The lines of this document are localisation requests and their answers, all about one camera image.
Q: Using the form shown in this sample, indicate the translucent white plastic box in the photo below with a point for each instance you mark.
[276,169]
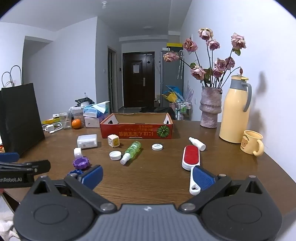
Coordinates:
[87,141]

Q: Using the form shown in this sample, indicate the dark side door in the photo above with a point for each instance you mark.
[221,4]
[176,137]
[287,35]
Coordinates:
[112,78]

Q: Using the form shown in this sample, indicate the green spray bottle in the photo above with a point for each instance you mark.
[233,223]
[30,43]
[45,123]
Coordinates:
[132,150]

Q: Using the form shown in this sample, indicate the white cloth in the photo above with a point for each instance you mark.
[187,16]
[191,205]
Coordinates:
[5,220]

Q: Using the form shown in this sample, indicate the small white carton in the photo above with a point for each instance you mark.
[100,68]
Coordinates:
[56,115]

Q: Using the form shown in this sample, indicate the clear glass cup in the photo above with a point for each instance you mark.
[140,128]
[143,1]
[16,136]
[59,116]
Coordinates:
[65,121]

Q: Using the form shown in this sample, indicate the round ceiling light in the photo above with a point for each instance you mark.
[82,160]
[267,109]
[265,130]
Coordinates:
[147,27]

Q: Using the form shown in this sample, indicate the purple jar lid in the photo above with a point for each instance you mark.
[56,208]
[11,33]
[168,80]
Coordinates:
[81,163]

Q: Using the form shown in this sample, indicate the blue and yellow bags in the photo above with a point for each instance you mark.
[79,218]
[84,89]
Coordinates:
[172,95]

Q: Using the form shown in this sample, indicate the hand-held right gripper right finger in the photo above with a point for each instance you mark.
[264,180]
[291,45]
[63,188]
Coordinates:
[203,177]

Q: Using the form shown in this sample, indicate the small white spray bottle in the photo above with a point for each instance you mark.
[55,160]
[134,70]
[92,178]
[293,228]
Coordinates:
[197,143]

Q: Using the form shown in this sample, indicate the yellow packet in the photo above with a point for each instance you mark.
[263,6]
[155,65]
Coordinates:
[49,121]

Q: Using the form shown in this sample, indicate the purple wall sticker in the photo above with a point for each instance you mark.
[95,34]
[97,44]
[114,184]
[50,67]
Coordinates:
[189,92]

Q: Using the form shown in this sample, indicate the yellow thermos jug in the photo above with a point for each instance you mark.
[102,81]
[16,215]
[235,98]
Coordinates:
[233,113]

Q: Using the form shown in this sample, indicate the white charger block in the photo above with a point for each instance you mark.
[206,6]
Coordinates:
[50,128]

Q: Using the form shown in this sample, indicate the yellow bear mug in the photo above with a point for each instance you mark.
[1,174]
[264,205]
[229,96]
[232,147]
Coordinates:
[249,143]

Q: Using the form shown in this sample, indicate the ceiling lamp holder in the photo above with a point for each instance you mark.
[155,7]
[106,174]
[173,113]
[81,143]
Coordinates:
[105,4]

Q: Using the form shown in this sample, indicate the orange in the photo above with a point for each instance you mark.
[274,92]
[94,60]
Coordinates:
[76,124]

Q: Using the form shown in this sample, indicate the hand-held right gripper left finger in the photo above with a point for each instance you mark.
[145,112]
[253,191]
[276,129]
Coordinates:
[92,175]

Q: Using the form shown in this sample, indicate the red cardboard box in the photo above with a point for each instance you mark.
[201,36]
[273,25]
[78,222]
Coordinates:
[138,133]

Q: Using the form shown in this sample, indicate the bunch of dried pink roses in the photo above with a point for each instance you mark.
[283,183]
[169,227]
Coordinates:
[212,44]

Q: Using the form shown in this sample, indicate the blue tissue pack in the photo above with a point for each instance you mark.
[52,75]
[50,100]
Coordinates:
[93,110]

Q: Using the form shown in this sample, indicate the white round jar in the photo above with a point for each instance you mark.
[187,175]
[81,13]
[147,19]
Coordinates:
[115,155]

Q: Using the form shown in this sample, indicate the grey refrigerator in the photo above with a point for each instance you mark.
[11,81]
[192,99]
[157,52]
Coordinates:
[168,74]

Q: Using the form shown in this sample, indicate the black paper bag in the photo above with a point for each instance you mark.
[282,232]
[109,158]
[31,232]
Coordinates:
[20,118]

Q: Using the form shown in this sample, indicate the white power adapter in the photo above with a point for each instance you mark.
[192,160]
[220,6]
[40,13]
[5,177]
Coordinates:
[113,140]

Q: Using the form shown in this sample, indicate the pink stone vase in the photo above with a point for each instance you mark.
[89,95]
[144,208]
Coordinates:
[210,109]

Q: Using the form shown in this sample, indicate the red lint brush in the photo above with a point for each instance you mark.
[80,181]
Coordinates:
[190,156]

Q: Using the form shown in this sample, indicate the blue jar lid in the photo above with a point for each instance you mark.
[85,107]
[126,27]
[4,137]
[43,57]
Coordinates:
[73,173]

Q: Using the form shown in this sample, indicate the yellow box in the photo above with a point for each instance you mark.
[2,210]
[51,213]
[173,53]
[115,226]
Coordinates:
[174,45]

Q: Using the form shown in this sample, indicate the dark wooden entrance door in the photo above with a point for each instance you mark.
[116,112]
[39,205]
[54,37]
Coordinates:
[138,88]

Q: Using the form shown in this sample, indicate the small white cylinder bottle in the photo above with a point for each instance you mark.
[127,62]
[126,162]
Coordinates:
[78,152]

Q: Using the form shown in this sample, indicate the clear container of nuts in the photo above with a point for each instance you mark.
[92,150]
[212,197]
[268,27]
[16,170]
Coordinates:
[77,113]

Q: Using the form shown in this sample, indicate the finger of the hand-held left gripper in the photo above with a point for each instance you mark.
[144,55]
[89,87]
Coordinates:
[27,166]
[9,157]

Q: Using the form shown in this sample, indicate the small white round cap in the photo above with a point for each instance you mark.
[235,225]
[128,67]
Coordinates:
[157,147]

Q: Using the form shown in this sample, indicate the hanging white umbrellas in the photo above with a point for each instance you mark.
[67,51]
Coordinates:
[180,67]

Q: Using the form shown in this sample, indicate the black backpack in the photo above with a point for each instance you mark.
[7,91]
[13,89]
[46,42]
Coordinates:
[159,109]

